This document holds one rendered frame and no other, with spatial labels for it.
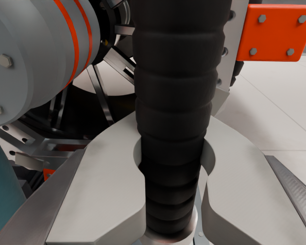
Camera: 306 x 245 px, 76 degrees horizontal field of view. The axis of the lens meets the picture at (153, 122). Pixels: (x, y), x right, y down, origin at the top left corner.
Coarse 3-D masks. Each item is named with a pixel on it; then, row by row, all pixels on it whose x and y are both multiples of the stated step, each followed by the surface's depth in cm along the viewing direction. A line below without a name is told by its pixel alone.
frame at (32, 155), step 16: (240, 0) 24; (240, 16) 25; (224, 32) 26; (240, 32) 26; (224, 48) 31; (224, 64) 28; (224, 80) 30; (224, 96) 31; (0, 128) 42; (16, 128) 41; (0, 144) 38; (16, 144) 39; (32, 144) 41; (48, 144) 43; (64, 144) 43; (80, 144) 43; (16, 160) 40; (32, 160) 40; (48, 160) 40; (64, 160) 40
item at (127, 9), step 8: (128, 0) 65; (120, 8) 62; (128, 8) 65; (120, 16) 63; (128, 16) 66; (104, 40) 71; (120, 40) 71; (128, 40) 71; (120, 48) 73; (128, 48) 73; (128, 56) 74
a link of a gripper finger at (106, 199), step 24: (120, 120) 10; (96, 144) 9; (120, 144) 9; (96, 168) 7; (120, 168) 7; (72, 192) 6; (96, 192) 6; (120, 192) 6; (144, 192) 6; (72, 216) 6; (96, 216) 6; (120, 216) 6; (144, 216) 6; (48, 240) 5; (72, 240) 5; (96, 240) 5; (120, 240) 6
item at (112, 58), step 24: (96, 0) 37; (120, 0) 34; (120, 24) 36; (96, 72) 41; (120, 72) 40; (72, 96) 60; (96, 96) 65; (120, 96) 65; (24, 120) 45; (48, 120) 47; (72, 120) 51; (96, 120) 53
